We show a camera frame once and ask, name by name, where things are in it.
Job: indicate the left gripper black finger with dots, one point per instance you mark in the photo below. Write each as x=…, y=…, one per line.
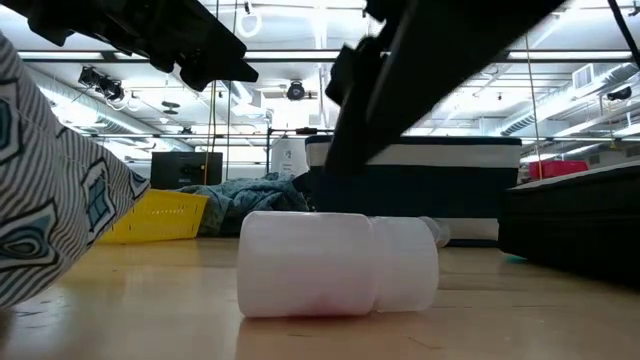
x=197, y=80
x=215, y=52

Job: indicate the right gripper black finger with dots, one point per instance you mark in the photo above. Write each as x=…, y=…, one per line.
x=375, y=125

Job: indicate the navy white-striped fabric basket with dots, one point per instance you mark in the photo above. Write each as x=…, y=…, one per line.
x=450, y=190

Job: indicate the blue patterned gown cloth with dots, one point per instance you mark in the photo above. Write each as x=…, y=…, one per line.
x=250, y=200

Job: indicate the translucent plastic bottle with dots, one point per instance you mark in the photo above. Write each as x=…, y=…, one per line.
x=407, y=265

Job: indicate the grey striped patterned cloth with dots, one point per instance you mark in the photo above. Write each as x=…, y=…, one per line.
x=50, y=200

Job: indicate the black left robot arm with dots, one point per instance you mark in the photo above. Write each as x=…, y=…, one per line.
x=30, y=12

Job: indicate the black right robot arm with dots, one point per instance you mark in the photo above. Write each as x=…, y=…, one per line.
x=490, y=15

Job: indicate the yellow plastic basket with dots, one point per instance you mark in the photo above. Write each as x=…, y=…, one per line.
x=160, y=215

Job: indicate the red plastic storage bin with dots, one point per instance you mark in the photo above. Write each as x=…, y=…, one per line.
x=557, y=169

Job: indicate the black square monitor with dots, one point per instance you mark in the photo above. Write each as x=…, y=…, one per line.
x=185, y=170

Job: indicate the black first aid kit pouch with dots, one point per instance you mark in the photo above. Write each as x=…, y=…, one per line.
x=575, y=225

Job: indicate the black dome ceiling camera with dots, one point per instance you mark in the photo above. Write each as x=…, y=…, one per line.
x=295, y=91

